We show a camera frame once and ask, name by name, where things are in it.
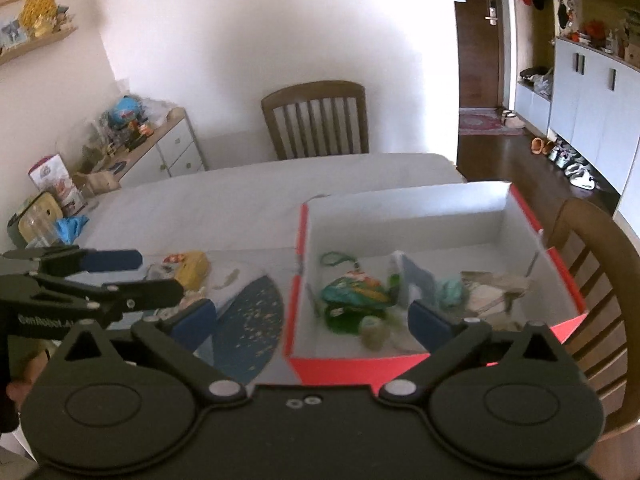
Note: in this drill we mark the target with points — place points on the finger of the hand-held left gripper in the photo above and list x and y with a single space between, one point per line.
145 294
110 260

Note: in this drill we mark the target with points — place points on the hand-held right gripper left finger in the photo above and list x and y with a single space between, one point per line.
192 321

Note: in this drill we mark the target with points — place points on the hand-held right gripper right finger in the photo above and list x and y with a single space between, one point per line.
430 322

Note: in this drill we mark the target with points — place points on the crinkled clear plastic wrapper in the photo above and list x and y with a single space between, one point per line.
160 272

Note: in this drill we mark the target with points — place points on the small teal toy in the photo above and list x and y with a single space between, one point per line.
450 292

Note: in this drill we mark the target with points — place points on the orange clownfish toy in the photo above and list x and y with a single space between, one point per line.
174 259

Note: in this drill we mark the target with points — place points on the clear plastic bag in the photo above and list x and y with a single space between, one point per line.
417 277

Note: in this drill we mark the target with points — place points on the yellow red toy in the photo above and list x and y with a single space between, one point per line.
192 270

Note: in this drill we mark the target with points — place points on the small round pale toy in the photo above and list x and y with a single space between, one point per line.
374 332

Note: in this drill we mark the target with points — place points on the silver foil packet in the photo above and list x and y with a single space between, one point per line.
492 295

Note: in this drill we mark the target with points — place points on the red cardboard box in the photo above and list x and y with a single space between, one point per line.
400 220

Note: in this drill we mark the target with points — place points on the person's left hand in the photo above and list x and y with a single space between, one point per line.
21 391

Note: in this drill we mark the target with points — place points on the blue plastic bag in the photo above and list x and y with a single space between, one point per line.
70 227

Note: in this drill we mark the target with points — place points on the tan wooden item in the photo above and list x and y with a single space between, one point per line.
97 182

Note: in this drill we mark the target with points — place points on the red and white carton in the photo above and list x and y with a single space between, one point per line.
50 172

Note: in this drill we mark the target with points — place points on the white wooden sideboard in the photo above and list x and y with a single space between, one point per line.
172 147

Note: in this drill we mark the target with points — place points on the clear plastic bags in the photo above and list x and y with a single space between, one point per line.
155 110

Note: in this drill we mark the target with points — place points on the wooden slat-back chair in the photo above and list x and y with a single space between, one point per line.
605 240
300 97

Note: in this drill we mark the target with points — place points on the patterned door rug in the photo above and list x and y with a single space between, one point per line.
482 122

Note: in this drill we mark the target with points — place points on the orange slippers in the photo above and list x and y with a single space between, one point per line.
539 146

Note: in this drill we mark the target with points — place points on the row of light sneakers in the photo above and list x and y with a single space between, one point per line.
575 172

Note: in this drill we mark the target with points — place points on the white slippers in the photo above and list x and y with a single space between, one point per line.
512 120

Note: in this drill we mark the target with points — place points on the photo cards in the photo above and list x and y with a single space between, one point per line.
12 34

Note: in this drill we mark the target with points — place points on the yellow flower bouquet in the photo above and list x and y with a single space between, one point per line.
39 10

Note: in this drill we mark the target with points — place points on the grey bag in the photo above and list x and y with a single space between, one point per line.
540 81

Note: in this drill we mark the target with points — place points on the brown door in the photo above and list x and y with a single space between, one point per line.
475 60

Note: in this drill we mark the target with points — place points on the white hallway cabinet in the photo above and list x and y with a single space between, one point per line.
585 85

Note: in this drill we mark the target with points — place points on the wooden wall shelf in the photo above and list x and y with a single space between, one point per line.
45 40

